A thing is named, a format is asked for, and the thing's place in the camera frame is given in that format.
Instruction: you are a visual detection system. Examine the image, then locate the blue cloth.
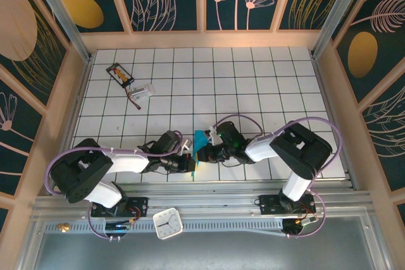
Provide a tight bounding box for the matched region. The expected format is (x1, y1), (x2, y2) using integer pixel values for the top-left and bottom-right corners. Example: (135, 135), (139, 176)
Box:
(189, 129), (211, 178)

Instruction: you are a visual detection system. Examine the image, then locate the white square clock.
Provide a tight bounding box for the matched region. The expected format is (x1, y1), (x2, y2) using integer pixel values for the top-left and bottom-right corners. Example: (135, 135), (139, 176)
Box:
(153, 207), (184, 240)

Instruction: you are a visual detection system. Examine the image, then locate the grey metal sheet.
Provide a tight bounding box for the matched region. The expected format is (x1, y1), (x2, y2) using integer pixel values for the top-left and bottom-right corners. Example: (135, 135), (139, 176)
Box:
(31, 216), (380, 270)

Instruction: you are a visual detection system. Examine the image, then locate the clear plastic box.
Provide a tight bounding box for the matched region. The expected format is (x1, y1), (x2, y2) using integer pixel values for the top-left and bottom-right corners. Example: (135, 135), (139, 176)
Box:
(130, 83), (156, 100)

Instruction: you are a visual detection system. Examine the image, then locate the small electronics board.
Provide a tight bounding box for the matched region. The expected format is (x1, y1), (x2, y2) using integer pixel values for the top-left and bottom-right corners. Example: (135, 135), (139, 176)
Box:
(103, 218), (142, 242)
(282, 216), (319, 236)

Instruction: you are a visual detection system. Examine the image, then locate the black board with yellow connectors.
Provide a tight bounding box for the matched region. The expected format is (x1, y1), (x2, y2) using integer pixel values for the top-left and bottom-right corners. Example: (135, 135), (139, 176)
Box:
(106, 63), (135, 89)

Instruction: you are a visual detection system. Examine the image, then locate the aluminium frame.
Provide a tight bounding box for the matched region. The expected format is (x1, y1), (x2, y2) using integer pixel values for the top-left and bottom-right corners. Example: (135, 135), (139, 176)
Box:
(18, 0), (393, 270)

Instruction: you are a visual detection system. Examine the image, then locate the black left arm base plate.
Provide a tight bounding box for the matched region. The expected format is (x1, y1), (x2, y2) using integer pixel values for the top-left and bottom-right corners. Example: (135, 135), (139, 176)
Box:
(90, 196), (149, 218)

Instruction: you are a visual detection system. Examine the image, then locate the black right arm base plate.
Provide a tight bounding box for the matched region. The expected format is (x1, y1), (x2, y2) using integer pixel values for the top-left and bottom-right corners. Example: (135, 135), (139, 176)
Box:
(259, 193), (316, 216)

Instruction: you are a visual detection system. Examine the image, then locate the grey slotted cable duct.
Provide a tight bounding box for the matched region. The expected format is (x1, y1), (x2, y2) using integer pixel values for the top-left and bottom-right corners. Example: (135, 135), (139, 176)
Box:
(44, 221), (285, 236)

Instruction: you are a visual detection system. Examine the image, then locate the red black wire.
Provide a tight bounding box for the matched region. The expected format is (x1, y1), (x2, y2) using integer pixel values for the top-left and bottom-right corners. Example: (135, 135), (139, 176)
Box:
(122, 85), (142, 110)

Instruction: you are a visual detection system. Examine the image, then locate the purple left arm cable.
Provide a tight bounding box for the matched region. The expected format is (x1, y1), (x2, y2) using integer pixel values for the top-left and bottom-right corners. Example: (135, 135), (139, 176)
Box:
(46, 130), (185, 241)

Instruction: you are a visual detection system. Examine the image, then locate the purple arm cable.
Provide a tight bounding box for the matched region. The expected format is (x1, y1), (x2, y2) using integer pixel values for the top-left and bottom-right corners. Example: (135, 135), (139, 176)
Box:
(213, 114), (344, 239)
(46, 130), (185, 241)

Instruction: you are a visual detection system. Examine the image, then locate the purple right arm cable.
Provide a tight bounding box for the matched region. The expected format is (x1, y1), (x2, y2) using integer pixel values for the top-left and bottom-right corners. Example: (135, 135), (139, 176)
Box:
(213, 114), (344, 239)

